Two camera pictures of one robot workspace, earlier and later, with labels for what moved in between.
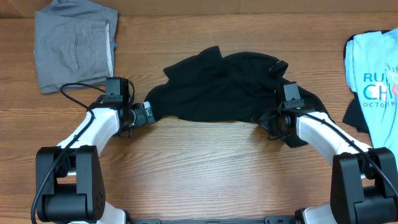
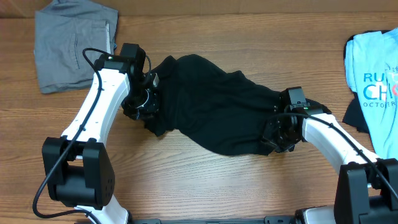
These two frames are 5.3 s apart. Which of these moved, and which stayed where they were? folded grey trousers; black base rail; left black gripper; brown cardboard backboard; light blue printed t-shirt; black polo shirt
Moved: left black gripper; black polo shirt
Stayed: black base rail; brown cardboard backboard; light blue printed t-shirt; folded grey trousers
